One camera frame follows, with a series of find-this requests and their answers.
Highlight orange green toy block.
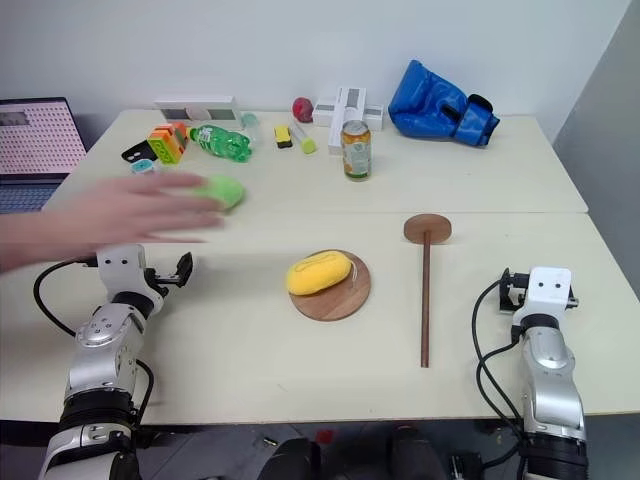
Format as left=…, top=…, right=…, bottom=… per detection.
left=147, top=121, right=191, bottom=166

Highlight green plastic bottle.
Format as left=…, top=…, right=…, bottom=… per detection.
left=188, top=124, right=254, bottom=165

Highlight yellow oval sponge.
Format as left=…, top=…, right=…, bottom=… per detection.
left=285, top=250, right=352, bottom=297

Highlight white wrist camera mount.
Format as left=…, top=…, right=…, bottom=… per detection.
left=513, top=265, right=575, bottom=322
left=93, top=244, right=150, bottom=303

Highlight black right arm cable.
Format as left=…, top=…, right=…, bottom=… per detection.
left=471, top=278, right=527, bottom=454

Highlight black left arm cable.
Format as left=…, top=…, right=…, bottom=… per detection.
left=33, top=256, right=97, bottom=337

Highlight wooden peg with round base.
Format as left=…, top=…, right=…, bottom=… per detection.
left=403, top=212, right=454, bottom=369

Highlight black phone case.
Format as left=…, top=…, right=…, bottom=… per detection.
left=119, top=140, right=157, bottom=164

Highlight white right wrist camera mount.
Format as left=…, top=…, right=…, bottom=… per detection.
left=513, top=265, right=575, bottom=322

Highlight fuzzy green sponge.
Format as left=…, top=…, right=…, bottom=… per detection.
left=192, top=174, right=248, bottom=215

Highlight small red ball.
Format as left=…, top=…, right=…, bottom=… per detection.
left=291, top=96, right=316, bottom=124

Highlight orange green drink can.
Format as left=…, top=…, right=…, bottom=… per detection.
left=340, top=119, right=374, bottom=183

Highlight clear tube green cap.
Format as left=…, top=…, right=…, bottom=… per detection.
left=289, top=121, right=319, bottom=156

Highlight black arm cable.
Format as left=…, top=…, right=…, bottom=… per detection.
left=471, top=278, right=527, bottom=454
left=33, top=256, right=97, bottom=337

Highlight person's bare hand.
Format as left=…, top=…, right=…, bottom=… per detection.
left=47, top=172, right=227, bottom=247

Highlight dark rounded shape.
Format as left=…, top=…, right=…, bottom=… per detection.
left=388, top=424, right=447, bottom=480
left=256, top=436, right=322, bottom=480

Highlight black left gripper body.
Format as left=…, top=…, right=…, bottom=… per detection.
left=143, top=268, right=179, bottom=297

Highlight round wooden base disc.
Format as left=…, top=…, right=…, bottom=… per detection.
left=288, top=249, right=373, bottom=322

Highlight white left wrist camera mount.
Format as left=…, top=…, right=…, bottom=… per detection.
left=93, top=244, right=150, bottom=303

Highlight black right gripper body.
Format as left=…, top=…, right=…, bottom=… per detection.
left=505, top=271, right=532, bottom=313

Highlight long white box grey panels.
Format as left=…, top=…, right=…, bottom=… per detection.
left=153, top=95, right=237, bottom=123

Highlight blue boxing glove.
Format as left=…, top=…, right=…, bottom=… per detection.
left=387, top=59, right=502, bottom=150

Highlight clear plastic cup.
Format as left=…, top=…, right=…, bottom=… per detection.
left=239, top=111, right=265, bottom=147

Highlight open laptop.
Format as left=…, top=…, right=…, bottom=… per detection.
left=0, top=96, right=88, bottom=216

